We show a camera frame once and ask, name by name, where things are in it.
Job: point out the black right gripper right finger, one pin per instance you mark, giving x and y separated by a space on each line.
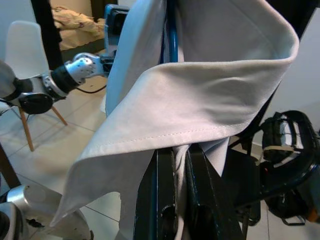
207 195

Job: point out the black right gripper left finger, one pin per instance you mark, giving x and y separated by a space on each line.
150 187

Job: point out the blue plastic hanger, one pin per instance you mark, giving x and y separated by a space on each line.
172 45

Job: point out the white collared shirt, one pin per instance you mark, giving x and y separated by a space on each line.
187 100

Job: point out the black folding chair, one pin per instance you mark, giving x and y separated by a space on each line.
240 180

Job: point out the beige floral blanket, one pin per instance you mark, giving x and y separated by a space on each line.
75 25

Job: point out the white plastic chair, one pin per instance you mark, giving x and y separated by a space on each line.
22 50

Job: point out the silver robot torso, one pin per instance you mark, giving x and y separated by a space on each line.
30 200

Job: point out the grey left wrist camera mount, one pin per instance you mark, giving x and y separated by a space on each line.
110 30

